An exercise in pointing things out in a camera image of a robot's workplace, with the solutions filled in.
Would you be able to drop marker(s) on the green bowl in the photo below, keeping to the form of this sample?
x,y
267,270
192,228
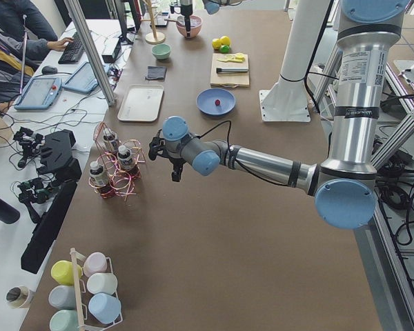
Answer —
x,y
161,51

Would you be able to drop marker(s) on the grey cup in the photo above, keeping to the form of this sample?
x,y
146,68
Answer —
x,y
62,297

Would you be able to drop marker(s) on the tea bottle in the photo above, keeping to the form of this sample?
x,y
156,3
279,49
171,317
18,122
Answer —
x,y
125,159
110,140
99,175

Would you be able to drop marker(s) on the black water bottle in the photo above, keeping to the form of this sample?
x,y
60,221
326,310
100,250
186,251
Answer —
x,y
8,214

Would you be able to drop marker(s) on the cream rabbit tray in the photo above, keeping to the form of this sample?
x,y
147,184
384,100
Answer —
x,y
141,103

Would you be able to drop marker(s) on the black long case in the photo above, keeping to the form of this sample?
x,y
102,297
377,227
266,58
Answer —
x,y
47,230

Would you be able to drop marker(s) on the blue round plate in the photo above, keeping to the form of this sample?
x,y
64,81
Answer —
x,y
206,102

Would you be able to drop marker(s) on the person hand on keyboard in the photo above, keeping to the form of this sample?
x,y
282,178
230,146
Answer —
x,y
59,45

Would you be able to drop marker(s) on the bamboo cutting board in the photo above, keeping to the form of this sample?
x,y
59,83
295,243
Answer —
x,y
229,80

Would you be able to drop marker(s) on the grey folded cloth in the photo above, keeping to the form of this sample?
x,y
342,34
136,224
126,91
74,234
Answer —
x,y
156,73

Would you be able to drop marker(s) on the yellow lemon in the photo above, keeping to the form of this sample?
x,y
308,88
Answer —
x,y
216,44
225,40

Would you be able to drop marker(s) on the blue teach pendant near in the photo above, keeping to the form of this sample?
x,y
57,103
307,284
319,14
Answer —
x,y
39,94

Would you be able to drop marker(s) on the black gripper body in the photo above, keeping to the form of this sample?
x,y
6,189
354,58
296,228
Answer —
x,y
186,12
175,163

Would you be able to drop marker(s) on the copper wire bottle rack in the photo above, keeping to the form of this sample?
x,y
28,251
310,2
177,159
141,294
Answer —
x,y
122,183

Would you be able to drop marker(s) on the yellow cup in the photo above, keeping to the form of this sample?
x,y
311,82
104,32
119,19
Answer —
x,y
62,273

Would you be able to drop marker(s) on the white cup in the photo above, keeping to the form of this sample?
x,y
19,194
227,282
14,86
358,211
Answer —
x,y
102,283

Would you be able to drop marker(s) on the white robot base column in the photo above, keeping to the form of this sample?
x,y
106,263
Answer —
x,y
287,100

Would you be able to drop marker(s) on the pink cup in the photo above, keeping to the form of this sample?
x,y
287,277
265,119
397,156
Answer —
x,y
95,263

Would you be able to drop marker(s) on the mint green cup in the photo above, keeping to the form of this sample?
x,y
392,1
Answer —
x,y
64,320

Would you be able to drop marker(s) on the blue teach pendant far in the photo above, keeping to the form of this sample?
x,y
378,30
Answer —
x,y
82,80

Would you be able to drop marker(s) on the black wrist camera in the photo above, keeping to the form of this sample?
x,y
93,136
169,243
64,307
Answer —
x,y
157,147

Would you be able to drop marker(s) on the black keyboard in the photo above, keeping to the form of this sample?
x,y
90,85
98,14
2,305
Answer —
x,y
73,51

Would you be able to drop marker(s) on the wooden cup tree stand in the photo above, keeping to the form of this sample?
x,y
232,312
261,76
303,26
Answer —
x,y
154,37

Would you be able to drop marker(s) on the steel muddler black tip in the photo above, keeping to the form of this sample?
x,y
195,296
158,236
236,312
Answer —
x,y
231,70

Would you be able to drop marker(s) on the pink bowl with ice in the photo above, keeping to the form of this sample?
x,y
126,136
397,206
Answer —
x,y
195,26

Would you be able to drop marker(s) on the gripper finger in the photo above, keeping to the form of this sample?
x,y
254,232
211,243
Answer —
x,y
176,176
187,24

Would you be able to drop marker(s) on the blue teach pendant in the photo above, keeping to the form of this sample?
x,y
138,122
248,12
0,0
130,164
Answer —
x,y
39,94
82,80

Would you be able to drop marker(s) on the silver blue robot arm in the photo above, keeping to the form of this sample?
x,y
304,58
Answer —
x,y
213,6
286,146

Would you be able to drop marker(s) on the yellow plastic knife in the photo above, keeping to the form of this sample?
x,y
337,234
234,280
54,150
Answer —
x,y
231,59

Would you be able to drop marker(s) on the lemon slice near edge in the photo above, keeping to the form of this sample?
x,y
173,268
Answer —
x,y
239,56

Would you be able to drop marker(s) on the light blue cup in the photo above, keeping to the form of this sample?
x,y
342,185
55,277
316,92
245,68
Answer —
x,y
104,307

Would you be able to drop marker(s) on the computer mouse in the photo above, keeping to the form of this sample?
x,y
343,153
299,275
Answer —
x,y
49,70

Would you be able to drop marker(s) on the metal ice scoop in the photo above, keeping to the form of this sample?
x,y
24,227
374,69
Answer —
x,y
174,20

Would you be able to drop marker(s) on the green lime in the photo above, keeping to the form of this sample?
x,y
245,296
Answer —
x,y
224,49

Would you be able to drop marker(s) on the aluminium frame post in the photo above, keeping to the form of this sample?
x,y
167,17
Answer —
x,y
76,14

